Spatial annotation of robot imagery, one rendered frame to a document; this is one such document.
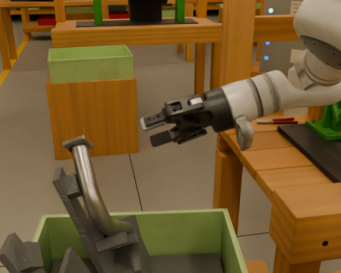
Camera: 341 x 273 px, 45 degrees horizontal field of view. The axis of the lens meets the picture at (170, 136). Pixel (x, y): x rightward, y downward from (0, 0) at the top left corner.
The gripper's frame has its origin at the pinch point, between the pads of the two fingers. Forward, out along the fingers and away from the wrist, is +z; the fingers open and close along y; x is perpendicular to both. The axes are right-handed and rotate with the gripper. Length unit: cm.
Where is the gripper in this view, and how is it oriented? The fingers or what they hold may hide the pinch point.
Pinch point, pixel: (149, 133)
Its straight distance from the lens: 71.5
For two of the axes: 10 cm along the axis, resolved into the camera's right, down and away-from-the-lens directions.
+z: -9.5, 3.2, 0.2
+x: 2.9, 8.9, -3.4
